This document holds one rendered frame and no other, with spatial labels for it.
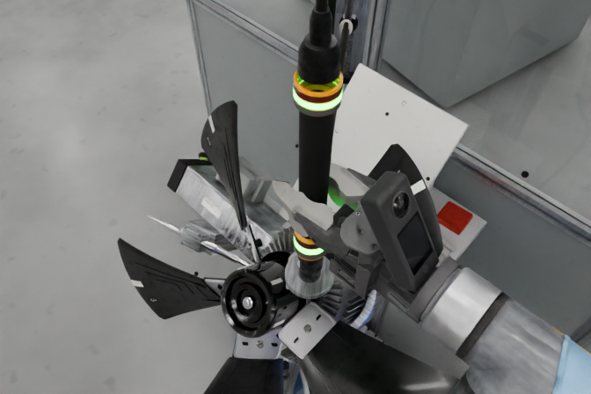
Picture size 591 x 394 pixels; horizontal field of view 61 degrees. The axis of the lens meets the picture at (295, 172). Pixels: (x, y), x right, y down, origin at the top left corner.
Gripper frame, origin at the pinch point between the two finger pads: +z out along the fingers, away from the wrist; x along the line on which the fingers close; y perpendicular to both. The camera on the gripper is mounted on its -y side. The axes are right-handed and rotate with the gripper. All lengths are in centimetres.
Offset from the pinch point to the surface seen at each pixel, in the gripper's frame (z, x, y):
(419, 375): -21.5, 6.1, 38.2
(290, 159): 71, 71, 114
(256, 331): 2.5, -7.0, 38.0
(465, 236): -7, 59, 73
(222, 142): 28.1, 9.7, 23.4
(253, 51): 89, 71, 68
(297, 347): -3.9, -3.6, 40.2
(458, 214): -3, 62, 71
